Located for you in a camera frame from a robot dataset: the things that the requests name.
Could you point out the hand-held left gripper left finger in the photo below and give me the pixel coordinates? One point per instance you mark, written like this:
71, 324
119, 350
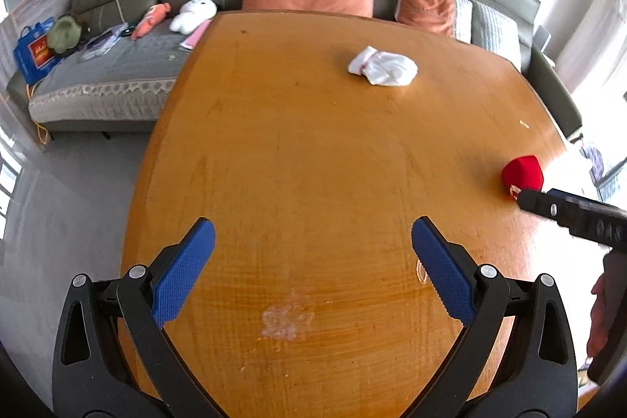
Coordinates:
186, 271

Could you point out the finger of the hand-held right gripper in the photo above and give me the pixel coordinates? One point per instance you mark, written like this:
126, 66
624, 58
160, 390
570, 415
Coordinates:
578, 215

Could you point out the green hat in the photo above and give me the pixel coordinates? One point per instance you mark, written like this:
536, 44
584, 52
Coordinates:
63, 35

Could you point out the person's right hand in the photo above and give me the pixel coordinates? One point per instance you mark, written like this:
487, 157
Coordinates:
597, 320

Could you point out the blue shopping bag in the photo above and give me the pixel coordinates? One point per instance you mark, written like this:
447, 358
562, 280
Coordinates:
34, 53

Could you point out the orange plush toy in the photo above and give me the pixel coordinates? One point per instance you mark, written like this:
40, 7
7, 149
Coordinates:
149, 21

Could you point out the white crumpled bag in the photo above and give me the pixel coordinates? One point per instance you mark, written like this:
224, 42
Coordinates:
387, 68

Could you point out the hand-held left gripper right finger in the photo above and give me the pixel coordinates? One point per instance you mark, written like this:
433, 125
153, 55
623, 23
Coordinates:
443, 271

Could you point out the small orange cushion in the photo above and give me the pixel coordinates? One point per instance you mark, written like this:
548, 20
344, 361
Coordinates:
426, 4

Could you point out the white plush toy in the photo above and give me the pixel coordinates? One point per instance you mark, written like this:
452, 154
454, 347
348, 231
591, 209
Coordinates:
193, 14

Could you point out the grey patterned sofa cover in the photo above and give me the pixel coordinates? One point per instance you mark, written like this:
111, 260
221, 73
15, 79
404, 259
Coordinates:
122, 70

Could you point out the grey quilted cushion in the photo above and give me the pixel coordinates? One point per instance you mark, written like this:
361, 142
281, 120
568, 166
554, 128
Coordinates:
463, 16

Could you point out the striped white cushions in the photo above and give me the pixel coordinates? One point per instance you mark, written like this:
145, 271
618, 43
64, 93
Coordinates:
497, 31

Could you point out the pink book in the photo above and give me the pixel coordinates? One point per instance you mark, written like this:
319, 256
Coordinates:
197, 38

